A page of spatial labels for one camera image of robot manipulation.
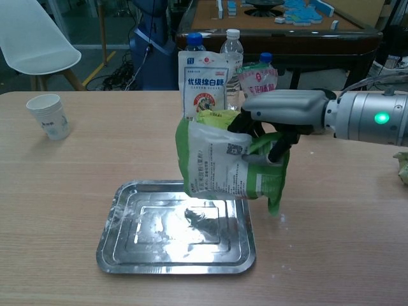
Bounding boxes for white cap water bottle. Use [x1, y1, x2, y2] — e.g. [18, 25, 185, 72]
[219, 28, 245, 112]

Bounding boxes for small green bag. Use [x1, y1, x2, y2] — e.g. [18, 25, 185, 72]
[196, 109, 242, 131]

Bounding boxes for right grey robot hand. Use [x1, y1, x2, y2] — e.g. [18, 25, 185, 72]
[228, 89, 337, 163]

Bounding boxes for white paper cup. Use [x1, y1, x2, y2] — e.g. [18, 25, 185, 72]
[25, 94, 71, 141]

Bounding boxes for large green snack bag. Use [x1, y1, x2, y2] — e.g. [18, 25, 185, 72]
[175, 119, 291, 217]

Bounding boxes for black floor cable tangle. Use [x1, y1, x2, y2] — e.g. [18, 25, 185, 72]
[101, 60, 141, 91]

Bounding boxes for silver metal tray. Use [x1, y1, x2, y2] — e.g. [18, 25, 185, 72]
[96, 180, 257, 275]

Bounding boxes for small green snack packet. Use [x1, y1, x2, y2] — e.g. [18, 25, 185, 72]
[392, 152, 408, 186]

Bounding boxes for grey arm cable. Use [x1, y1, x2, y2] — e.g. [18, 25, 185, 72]
[339, 71, 408, 94]

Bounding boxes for large blue cap water bottle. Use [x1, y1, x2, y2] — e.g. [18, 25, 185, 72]
[186, 33, 207, 52]

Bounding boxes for dark brown mahjong table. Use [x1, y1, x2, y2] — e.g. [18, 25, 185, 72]
[175, 0, 383, 92]

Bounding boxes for white sugar bag blue text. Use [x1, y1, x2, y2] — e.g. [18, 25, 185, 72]
[177, 50, 229, 121]

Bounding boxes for white salt bag pink text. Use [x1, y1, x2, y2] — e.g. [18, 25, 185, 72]
[237, 62, 279, 101]

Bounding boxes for white chair wooden legs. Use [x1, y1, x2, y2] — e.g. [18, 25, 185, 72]
[0, 0, 87, 92]

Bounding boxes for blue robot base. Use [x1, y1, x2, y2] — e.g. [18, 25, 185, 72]
[129, 0, 179, 91]

